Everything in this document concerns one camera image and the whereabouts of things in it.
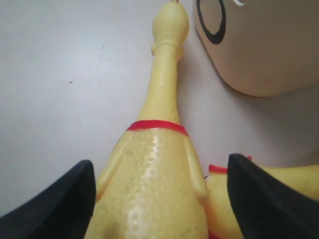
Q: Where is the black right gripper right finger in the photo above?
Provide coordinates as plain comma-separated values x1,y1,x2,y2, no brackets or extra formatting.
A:
228,154,319,239

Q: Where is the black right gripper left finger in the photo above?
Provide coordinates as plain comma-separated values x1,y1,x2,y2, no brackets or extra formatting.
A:
0,160,96,239

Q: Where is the yellow rubber chicken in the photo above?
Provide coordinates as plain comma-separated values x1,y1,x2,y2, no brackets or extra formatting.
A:
85,0,208,239
206,154,319,239

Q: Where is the white bin marked O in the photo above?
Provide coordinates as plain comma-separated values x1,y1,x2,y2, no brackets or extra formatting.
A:
193,0,319,97

